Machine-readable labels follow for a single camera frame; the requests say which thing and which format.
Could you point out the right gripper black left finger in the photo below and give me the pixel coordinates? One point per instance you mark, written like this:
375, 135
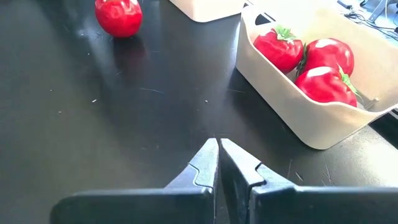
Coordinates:
199, 177

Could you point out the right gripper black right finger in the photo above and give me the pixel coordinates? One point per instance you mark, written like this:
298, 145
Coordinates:
239, 174

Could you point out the white plastic basket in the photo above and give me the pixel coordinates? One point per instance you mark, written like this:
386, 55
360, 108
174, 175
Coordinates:
205, 11

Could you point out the beige plastic basket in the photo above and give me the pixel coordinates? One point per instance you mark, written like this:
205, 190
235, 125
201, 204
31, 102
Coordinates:
280, 102

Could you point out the red toy tomato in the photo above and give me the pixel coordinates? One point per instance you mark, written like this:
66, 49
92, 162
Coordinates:
276, 53
329, 56
118, 18
323, 87

